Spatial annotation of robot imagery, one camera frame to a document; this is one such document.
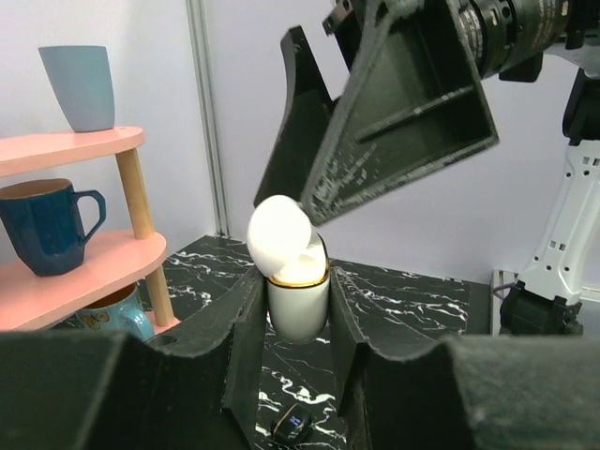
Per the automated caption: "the dark blue mug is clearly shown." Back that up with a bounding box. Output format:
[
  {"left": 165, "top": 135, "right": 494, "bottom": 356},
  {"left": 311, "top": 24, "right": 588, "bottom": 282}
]
[{"left": 1, "top": 178, "right": 107, "bottom": 277}]

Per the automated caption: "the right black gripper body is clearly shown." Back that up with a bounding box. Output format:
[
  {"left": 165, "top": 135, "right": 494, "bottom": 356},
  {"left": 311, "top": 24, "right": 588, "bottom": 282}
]
[{"left": 322, "top": 1, "right": 473, "bottom": 56}]

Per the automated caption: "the pink three-tier wooden shelf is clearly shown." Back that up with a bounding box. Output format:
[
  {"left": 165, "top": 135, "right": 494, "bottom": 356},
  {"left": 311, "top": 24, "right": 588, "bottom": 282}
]
[{"left": 1, "top": 127, "right": 178, "bottom": 338}]

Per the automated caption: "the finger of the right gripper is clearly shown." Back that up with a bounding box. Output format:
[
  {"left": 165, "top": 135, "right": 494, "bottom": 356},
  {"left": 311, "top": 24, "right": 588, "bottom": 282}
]
[
  {"left": 253, "top": 26, "right": 337, "bottom": 206},
  {"left": 302, "top": 25, "right": 499, "bottom": 226}
]

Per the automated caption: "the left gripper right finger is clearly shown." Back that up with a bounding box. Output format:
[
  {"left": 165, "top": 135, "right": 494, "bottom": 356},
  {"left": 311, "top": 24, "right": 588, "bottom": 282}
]
[{"left": 329, "top": 268, "right": 599, "bottom": 449}]

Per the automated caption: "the right blue plastic tumbler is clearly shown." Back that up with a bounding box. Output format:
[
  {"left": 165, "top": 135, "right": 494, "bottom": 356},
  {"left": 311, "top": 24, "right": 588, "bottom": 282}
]
[{"left": 38, "top": 45, "right": 115, "bottom": 133}]

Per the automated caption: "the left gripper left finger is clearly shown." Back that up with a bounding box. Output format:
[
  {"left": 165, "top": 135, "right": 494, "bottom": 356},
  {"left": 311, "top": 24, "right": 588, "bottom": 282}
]
[{"left": 1, "top": 269, "right": 266, "bottom": 449}]

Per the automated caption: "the light blue butterfly mug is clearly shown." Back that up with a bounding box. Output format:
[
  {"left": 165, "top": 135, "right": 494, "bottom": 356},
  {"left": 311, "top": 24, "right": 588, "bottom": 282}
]
[{"left": 76, "top": 283, "right": 155, "bottom": 341}]

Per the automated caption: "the white earbud case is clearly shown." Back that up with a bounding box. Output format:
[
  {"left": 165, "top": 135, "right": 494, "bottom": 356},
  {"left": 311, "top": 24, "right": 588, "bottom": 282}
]
[{"left": 247, "top": 195, "right": 330, "bottom": 344}]

